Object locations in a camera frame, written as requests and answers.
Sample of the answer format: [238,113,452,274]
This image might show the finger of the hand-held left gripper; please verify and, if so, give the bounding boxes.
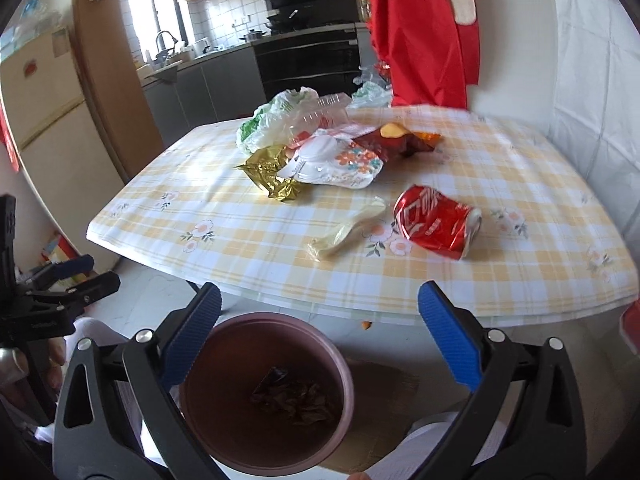
[20,254,96,292]
[30,271,122,312]

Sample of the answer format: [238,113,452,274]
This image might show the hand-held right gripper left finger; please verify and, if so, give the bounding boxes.
[52,282,236,480]

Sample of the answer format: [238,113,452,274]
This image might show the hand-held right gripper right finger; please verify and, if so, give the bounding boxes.
[417,280,588,480]

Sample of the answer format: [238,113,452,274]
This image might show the brown round waste bin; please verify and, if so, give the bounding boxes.
[179,312,355,473]

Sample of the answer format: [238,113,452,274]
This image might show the clear plastic clamshell container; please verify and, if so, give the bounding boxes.
[287,92,351,142]

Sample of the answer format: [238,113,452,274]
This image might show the person's left hand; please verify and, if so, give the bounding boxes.
[40,337,69,392]

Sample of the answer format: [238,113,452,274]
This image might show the colourful box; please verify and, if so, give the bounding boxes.
[39,232,96,291]

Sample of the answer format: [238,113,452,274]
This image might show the person's right leg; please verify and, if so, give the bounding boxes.
[367,407,506,480]

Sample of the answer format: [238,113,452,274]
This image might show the cream refrigerator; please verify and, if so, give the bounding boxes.
[0,25,126,271]

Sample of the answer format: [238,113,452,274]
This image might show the crushed red drink can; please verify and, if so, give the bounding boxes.
[393,185,483,261]

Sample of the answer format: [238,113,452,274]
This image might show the yellow checked floral tablecloth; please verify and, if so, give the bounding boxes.
[86,105,640,322]

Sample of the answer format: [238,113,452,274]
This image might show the crumpled dark wrappers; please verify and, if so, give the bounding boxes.
[250,366,337,426]

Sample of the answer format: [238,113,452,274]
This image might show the cream plastic wrapper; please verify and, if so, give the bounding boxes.
[307,196,387,262]

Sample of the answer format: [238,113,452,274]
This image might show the crumpled gold foil wrapper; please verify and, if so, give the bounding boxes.
[235,145,306,203]

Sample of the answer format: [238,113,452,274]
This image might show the white floral wipes packet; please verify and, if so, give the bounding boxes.
[277,132,385,190]

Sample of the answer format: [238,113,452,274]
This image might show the dark red chips bag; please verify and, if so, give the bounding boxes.
[350,122,436,161]

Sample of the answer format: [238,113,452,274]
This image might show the grey kitchen base cabinets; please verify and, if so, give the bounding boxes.
[142,42,268,148]

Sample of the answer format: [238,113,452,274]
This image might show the white and green plastic bag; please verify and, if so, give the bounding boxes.
[236,87,321,153]

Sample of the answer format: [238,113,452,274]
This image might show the kitchen faucet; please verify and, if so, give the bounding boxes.
[155,30,179,57]

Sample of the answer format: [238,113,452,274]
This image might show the crumpled plastic bag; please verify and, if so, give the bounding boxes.
[350,80,393,110]

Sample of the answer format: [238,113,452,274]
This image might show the kitchen window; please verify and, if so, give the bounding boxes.
[125,0,188,66]

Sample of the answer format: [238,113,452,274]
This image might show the black stove oven unit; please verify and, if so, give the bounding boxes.
[252,25,363,101]

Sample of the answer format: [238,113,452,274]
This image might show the red hanging garment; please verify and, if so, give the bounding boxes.
[360,0,481,110]

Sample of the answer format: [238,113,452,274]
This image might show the wooden door frame panel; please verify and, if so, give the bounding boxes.
[72,0,166,181]

